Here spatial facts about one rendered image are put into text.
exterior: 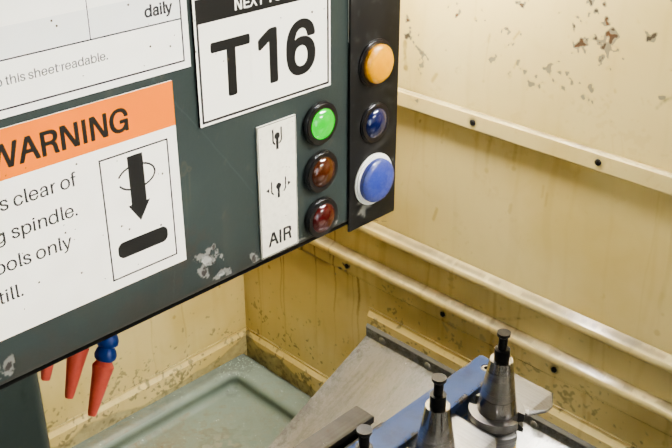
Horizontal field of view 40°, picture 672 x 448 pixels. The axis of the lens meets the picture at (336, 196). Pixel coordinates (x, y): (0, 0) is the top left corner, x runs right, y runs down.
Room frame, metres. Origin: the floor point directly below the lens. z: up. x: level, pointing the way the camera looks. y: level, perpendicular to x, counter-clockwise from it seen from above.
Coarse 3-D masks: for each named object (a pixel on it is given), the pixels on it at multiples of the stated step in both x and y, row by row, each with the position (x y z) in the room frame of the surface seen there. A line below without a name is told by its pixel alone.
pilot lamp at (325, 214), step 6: (324, 204) 0.52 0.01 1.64; (330, 204) 0.52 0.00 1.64; (318, 210) 0.52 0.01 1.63; (324, 210) 0.52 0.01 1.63; (330, 210) 0.52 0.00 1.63; (318, 216) 0.51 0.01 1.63; (324, 216) 0.52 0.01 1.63; (330, 216) 0.52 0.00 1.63; (318, 222) 0.51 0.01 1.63; (324, 222) 0.52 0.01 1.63; (330, 222) 0.52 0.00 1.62; (318, 228) 0.51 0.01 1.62; (324, 228) 0.52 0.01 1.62
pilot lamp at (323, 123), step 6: (324, 108) 0.52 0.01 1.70; (318, 114) 0.52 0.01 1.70; (324, 114) 0.52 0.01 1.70; (330, 114) 0.52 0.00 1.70; (318, 120) 0.51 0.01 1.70; (324, 120) 0.52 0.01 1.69; (330, 120) 0.52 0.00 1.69; (312, 126) 0.51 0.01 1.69; (318, 126) 0.51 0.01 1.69; (324, 126) 0.52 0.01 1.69; (330, 126) 0.52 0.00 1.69; (312, 132) 0.51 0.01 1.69; (318, 132) 0.51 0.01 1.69; (324, 132) 0.52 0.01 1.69; (330, 132) 0.52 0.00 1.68; (318, 138) 0.52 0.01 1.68; (324, 138) 0.52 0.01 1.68
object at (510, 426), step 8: (472, 408) 0.83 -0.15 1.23; (520, 408) 0.83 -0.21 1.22; (472, 416) 0.82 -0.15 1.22; (480, 416) 0.81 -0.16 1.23; (520, 416) 0.82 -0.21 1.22; (480, 424) 0.80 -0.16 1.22; (488, 424) 0.80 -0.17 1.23; (496, 424) 0.80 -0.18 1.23; (504, 424) 0.80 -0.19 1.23; (512, 424) 0.80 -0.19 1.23; (520, 424) 0.82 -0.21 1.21; (488, 432) 0.80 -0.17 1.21; (496, 432) 0.80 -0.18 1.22; (504, 432) 0.80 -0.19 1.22; (512, 432) 0.81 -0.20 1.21; (504, 440) 0.80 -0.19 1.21; (512, 440) 0.80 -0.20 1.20
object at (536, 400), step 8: (520, 376) 0.90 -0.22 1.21; (520, 384) 0.88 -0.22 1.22; (528, 384) 0.88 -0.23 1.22; (520, 392) 0.87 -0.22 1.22; (528, 392) 0.87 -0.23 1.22; (536, 392) 0.87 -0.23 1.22; (544, 392) 0.87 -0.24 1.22; (520, 400) 0.85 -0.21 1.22; (528, 400) 0.85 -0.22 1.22; (536, 400) 0.85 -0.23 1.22; (544, 400) 0.85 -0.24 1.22; (552, 400) 0.86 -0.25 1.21; (528, 408) 0.84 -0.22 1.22; (536, 408) 0.84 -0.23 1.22; (544, 408) 0.84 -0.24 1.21
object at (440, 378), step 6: (432, 378) 0.75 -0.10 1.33; (438, 378) 0.75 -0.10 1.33; (444, 378) 0.75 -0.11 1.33; (438, 384) 0.74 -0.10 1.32; (432, 390) 0.76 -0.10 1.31; (438, 390) 0.75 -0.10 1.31; (432, 396) 0.75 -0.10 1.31; (438, 396) 0.75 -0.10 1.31; (444, 396) 0.75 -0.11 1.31; (432, 402) 0.74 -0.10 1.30; (438, 402) 0.74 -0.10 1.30; (444, 402) 0.74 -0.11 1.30; (432, 408) 0.74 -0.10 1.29; (438, 408) 0.74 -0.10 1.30; (444, 408) 0.74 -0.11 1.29
